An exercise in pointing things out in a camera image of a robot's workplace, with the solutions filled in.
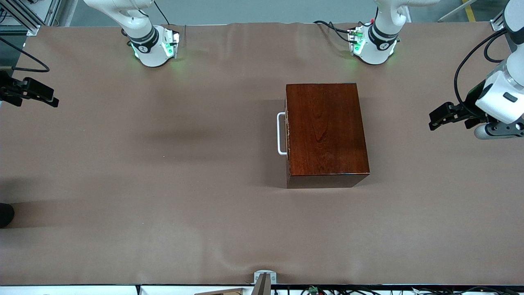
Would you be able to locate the green connector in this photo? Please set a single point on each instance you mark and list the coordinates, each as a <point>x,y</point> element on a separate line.
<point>314,289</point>

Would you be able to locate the dark wooden cabinet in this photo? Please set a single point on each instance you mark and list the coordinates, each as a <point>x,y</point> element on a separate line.
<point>327,131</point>

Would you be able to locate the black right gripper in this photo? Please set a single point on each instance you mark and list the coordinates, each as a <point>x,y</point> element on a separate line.
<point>9,88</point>

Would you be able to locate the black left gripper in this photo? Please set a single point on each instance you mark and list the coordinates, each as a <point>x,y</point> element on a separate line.
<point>470,100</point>

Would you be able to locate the black round object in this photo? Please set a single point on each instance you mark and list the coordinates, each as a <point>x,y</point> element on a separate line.
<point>5,215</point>

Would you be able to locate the grey stand post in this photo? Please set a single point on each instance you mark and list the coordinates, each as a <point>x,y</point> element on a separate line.
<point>262,287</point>

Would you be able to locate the aluminium frame profile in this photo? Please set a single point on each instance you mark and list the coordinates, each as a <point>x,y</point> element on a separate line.
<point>497,22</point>
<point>55,12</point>
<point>20,18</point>

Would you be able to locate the small metal bracket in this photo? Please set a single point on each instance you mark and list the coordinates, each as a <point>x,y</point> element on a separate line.
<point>265,273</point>

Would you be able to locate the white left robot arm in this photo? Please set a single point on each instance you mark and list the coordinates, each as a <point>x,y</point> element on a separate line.
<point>380,41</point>

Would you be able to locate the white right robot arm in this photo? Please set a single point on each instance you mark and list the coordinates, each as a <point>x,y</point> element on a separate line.
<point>149,45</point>

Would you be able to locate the brown table cloth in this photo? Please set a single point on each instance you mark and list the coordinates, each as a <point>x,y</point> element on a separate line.
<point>163,184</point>

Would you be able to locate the brown board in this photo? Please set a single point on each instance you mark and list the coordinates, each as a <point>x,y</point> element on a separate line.
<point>223,292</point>

